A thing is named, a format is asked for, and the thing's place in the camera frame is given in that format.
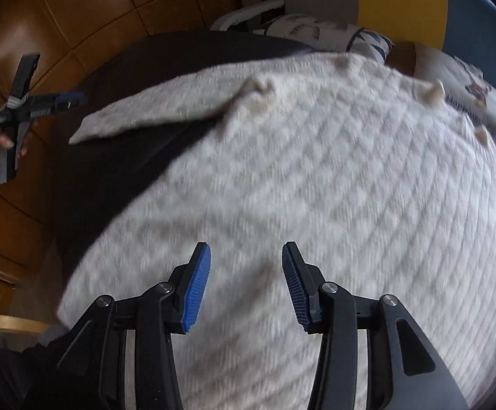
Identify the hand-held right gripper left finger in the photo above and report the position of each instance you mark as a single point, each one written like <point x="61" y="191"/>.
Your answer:
<point x="196" y="286"/>

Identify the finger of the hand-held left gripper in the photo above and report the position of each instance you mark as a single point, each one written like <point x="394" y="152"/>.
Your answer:
<point x="71" y="100"/>

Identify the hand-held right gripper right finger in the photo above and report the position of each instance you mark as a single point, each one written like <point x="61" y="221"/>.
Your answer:
<point x="295" y="290"/>

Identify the cream knit sweater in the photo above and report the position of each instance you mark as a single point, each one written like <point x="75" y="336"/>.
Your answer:
<point x="295" y="171"/>

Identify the round wooden stool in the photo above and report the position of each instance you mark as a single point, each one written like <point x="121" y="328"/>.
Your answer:
<point x="8" y="322"/>

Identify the person's black jacket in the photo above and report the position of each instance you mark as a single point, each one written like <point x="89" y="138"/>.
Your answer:
<point x="17" y="376"/>

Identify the triangle pattern pillow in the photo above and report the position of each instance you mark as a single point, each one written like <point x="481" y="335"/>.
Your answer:
<point x="316" y="30"/>

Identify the grey deer print pillow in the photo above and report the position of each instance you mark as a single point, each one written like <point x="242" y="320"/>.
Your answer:
<point x="465" y="94"/>

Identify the white chair frame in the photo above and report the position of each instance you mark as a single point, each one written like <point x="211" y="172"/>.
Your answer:
<point x="243" y="15"/>

